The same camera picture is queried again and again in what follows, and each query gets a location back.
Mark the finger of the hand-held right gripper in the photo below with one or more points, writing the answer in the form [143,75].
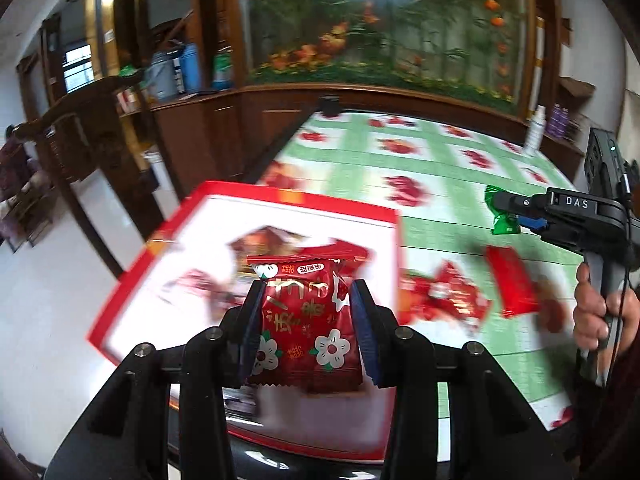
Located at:
[527,203]
[532,223]

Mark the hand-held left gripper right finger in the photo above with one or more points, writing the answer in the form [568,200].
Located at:
[365,330]

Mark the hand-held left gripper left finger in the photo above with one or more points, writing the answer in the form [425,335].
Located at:
[250,330]

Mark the green candy packet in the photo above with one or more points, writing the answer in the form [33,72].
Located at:
[502,224]

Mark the red flower print snack packet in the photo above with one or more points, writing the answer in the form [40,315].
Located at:
[300,320]

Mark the long red snack packet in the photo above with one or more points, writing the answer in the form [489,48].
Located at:
[512,282]

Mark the shiny red snack packet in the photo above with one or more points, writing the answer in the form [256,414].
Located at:
[445,292]

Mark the dark brown snack packet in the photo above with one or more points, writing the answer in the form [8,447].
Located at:
[265,242]

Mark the red gift box white inside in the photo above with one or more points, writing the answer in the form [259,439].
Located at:
[150,320]

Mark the person's right forearm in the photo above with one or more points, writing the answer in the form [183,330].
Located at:
[625,400]

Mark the person's right hand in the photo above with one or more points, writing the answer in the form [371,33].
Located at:
[590,315]

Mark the white plastic bottle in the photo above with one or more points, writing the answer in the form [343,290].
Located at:
[534,132]

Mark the green fruit print tablecloth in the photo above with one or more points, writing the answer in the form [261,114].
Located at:
[450,170]

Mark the cluster of purple bottles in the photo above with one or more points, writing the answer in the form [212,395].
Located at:
[560,121]

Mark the small black cup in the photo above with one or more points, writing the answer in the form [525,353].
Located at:
[330,107]

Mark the green white packet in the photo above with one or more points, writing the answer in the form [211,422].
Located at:
[130,91]

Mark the blue thermos flask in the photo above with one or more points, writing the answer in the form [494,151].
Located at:
[190,69]

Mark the dark wooden chair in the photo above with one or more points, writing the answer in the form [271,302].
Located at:
[90,110]

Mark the barred window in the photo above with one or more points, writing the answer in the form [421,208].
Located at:
[77,67]

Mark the flower wall mural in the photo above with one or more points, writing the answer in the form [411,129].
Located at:
[390,25]

